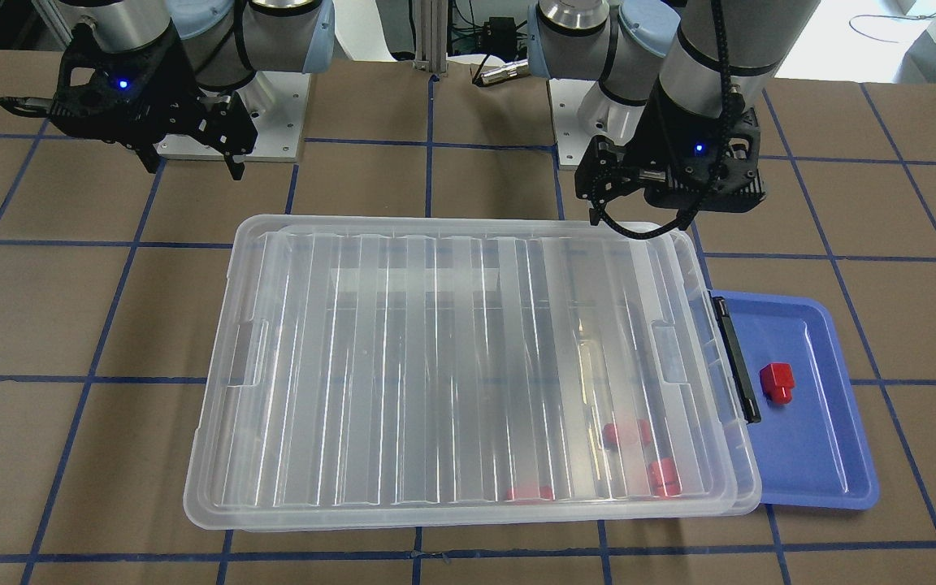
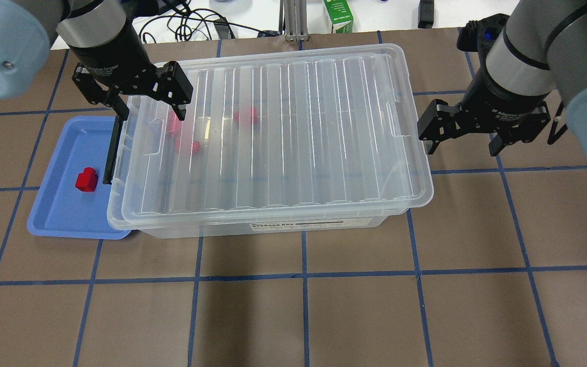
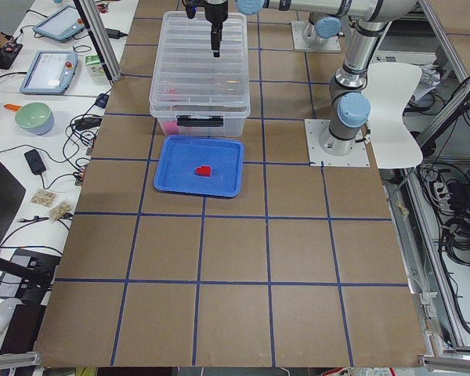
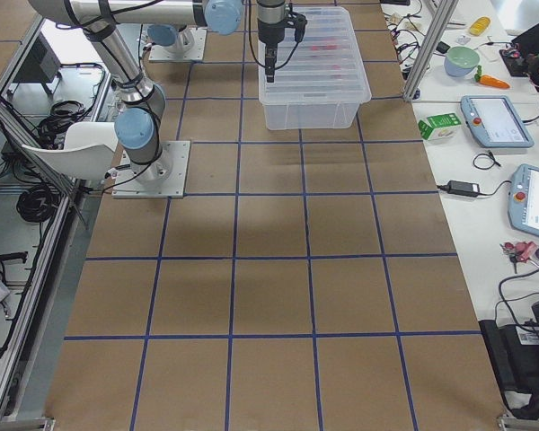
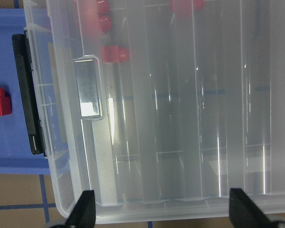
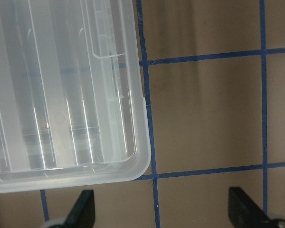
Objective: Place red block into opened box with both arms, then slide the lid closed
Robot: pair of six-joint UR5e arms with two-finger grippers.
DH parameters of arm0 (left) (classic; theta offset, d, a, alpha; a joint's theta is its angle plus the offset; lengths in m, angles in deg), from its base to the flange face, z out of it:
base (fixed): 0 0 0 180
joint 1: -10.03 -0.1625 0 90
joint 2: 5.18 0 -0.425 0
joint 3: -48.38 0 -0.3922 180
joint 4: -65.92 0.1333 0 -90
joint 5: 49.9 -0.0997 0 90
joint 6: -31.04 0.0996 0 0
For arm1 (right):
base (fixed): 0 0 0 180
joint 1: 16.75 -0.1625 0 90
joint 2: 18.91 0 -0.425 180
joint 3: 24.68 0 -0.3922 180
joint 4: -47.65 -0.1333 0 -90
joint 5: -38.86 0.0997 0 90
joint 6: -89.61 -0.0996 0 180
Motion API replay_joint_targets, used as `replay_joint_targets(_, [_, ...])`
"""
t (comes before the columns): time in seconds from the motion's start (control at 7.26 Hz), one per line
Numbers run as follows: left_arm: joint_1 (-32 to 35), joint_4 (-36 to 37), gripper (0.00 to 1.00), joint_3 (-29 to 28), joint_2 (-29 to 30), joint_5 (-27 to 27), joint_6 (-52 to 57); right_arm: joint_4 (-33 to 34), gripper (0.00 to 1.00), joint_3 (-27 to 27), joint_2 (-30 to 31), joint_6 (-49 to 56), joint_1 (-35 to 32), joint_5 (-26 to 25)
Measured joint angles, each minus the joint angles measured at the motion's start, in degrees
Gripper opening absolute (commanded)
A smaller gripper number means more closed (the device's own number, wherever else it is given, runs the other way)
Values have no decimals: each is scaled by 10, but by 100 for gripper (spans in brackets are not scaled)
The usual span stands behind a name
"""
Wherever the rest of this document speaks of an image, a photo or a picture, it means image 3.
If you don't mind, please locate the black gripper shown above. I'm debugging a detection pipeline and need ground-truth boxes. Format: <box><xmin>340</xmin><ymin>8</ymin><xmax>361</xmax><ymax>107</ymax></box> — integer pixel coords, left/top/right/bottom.
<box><xmin>204</xmin><ymin>0</ymin><xmax>228</xmax><ymax>58</ymax></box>

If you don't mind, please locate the clear plastic storage box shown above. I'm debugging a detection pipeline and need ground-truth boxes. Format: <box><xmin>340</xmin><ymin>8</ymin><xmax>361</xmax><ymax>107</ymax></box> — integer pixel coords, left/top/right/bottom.
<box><xmin>149</xmin><ymin>10</ymin><xmax>252</xmax><ymax>139</ymax></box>

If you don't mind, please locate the black power adapter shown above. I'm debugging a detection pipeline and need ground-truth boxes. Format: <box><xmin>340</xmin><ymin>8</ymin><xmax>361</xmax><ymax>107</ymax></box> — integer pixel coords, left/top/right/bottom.
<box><xmin>105</xmin><ymin>28</ymin><xmax>128</xmax><ymax>39</ymax></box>

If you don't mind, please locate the green white carton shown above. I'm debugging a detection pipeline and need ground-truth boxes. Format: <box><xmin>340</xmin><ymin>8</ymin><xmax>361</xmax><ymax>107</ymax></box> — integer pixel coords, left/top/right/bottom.
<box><xmin>84</xmin><ymin>55</ymin><xmax>106</xmax><ymax>77</ymax></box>

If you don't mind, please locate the blue plastic tray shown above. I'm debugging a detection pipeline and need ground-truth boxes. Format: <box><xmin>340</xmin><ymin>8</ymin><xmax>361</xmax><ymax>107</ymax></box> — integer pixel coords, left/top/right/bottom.
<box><xmin>154</xmin><ymin>136</ymin><xmax>244</xmax><ymax>198</ymax></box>

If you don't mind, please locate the teach pendant far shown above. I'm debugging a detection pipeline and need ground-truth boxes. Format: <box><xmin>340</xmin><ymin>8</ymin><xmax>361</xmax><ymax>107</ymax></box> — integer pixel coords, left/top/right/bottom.
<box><xmin>33</xmin><ymin>5</ymin><xmax>85</xmax><ymax>42</ymax></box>

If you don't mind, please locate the teach pendant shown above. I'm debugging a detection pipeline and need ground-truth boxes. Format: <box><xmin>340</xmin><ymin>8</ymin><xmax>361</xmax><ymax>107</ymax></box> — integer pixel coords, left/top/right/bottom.
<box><xmin>33</xmin><ymin>5</ymin><xmax>85</xmax><ymax>42</ymax></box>
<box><xmin>20</xmin><ymin>50</ymin><xmax>78</xmax><ymax>95</ymax></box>

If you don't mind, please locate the teach pendant near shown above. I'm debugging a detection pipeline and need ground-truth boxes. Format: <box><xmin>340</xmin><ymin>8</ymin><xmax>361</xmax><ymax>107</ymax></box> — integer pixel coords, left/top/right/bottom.
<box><xmin>20</xmin><ymin>50</ymin><xmax>78</xmax><ymax>95</ymax></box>

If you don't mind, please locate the white chair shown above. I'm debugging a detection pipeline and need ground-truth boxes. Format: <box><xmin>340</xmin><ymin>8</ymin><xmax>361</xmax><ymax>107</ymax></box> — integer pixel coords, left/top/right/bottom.
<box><xmin>363</xmin><ymin>62</ymin><xmax>423</xmax><ymax>169</ymax></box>

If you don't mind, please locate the green bowl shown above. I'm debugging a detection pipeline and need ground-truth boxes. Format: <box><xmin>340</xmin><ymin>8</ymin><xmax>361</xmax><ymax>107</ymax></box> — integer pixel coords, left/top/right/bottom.
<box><xmin>15</xmin><ymin>102</ymin><xmax>54</xmax><ymax>136</ymax></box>

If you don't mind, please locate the toy carrot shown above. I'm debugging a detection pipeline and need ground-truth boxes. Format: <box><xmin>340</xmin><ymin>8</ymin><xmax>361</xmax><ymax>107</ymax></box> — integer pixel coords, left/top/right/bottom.
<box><xmin>3</xmin><ymin>103</ymin><xmax>21</xmax><ymax>111</ymax></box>

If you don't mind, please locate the black phone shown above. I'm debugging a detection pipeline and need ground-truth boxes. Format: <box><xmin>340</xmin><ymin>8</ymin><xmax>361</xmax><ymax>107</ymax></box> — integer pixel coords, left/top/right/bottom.
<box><xmin>24</xmin><ymin>149</ymin><xmax>46</xmax><ymax>175</ymax></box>

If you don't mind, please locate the snack bag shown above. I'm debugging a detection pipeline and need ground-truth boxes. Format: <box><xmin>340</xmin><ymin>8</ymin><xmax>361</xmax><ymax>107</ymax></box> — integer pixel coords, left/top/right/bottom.
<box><xmin>48</xmin><ymin>201</ymin><xmax>73</xmax><ymax>222</ymax></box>
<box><xmin>30</xmin><ymin>189</ymin><xmax>57</xmax><ymax>208</ymax></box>

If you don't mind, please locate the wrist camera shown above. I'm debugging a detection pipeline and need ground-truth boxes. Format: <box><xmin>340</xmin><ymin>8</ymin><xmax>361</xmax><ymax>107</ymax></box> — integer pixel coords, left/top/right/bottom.
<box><xmin>183</xmin><ymin>0</ymin><xmax>199</xmax><ymax>19</ymax></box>

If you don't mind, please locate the black box latch handle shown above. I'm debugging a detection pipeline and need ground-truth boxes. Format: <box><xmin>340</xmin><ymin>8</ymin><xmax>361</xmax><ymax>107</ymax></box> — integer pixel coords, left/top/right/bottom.
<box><xmin>176</xmin><ymin>115</ymin><xmax>224</xmax><ymax>128</ymax></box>

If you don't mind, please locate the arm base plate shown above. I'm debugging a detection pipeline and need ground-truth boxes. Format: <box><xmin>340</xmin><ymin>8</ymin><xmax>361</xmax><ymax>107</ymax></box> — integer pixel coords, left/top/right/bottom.
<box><xmin>305</xmin><ymin>119</ymin><xmax>370</xmax><ymax>168</ymax></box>
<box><xmin>291</xmin><ymin>21</ymin><xmax>341</xmax><ymax>53</ymax></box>

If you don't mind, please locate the aluminium frame post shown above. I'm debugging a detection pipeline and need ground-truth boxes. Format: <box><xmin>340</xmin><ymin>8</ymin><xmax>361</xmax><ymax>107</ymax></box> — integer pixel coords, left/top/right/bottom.
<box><xmin>74</xmin><ymin>0</ymin><xmax>121</xmax><ymax>83</ymax></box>

